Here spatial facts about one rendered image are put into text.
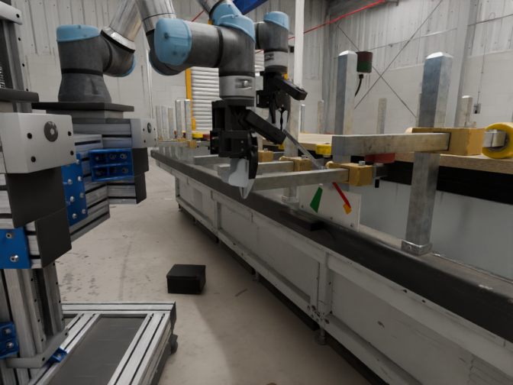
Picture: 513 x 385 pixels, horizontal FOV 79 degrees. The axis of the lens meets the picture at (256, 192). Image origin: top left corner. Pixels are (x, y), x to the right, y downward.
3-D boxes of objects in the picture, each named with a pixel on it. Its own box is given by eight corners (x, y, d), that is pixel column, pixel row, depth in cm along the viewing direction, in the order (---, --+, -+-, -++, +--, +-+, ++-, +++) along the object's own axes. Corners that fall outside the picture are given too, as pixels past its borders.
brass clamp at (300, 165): (298, 175, 101) (298, 160, 100) (276, 169, 112) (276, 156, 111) (313, 173, 104) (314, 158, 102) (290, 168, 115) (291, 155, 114)
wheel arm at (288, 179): (253, 195, 69) (253, 176, 68) (246, 192, 72) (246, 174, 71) (387, 179, 89) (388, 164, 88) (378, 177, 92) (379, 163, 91)
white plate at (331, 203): (356, 232, 81) (359, 195, 79) (298, 208, 103) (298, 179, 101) (358, 231, 81) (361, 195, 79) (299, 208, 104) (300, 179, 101)
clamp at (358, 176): (357, 186, 79) (359, 166, 78) (323, 178, 91) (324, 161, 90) (372, 184, 82) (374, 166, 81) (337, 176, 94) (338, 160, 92)
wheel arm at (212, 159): (195, 167, 113) (195, 156, 112) (192, 166, 116) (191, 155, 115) (293, 160, 133) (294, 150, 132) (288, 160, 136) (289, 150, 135)
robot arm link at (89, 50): (50, 69, 93) (43, 19, 90) (84, 76, 105) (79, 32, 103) (83, 67, 90) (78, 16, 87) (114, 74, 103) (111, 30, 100)
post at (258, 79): (255, 192, 132) (255, 72, 121) (251, 191, 135) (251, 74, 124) (262, 192, 133) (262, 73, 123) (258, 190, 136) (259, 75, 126)
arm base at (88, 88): (46, 102, 92) (42, 66, 90) (75, 105, 107) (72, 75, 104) (98, 102, 92) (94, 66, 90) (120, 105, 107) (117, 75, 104)
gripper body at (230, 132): (210, 157, 68) (208, 100, 66) (244, 155, 72) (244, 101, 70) (223, 160, 62) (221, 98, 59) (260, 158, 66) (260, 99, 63)
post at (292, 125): (288, 224, 112) (291, 83, 101) (282, 221, 115) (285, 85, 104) (295, 222, 113) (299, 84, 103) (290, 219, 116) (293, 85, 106)
